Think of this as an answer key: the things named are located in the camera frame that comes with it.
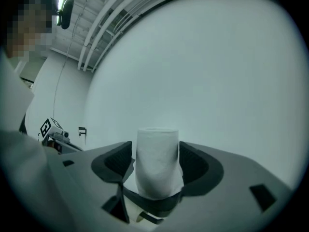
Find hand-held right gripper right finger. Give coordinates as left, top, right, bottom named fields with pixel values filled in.
left=164, top=141, right=297, bottom=232

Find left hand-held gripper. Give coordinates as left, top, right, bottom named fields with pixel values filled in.
left=38, top=116, right=84, bottom=155

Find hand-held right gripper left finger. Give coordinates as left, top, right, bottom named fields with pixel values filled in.
left=48, top=141, right=136, bottom=232

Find white toilet paper roll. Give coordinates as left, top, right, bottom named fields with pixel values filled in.
left=134, top=127, right=184, bottom=200

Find dark toilet paper holder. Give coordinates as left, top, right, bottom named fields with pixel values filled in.
left=123, top=185, right=184, bottom=225

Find person's head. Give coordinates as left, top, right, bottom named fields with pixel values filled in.
left=5, top=0, right=60, bottom=63

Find white ceiling pipes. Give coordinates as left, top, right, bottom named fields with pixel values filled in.
left=77, top=0, right=256, bottom=72

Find thin hanging wall cable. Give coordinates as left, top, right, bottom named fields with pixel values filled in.
left=51, top=28, right=75, bottom=120

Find black head-worn camera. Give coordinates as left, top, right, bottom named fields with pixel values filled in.
left=56, top=0, right=74, bottom=30

